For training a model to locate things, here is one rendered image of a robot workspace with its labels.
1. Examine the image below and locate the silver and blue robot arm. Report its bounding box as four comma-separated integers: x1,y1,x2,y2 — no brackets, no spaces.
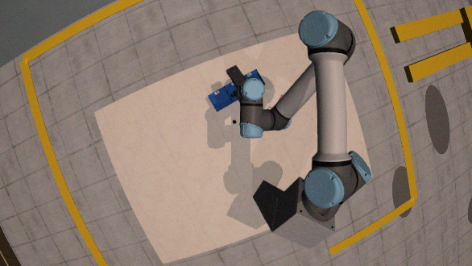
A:
226,10,371,222

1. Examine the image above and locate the blue rack of bins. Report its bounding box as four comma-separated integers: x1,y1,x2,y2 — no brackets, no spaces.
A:
208,69,265,112

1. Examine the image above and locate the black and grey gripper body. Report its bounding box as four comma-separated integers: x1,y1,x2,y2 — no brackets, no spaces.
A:
233,89,240,102

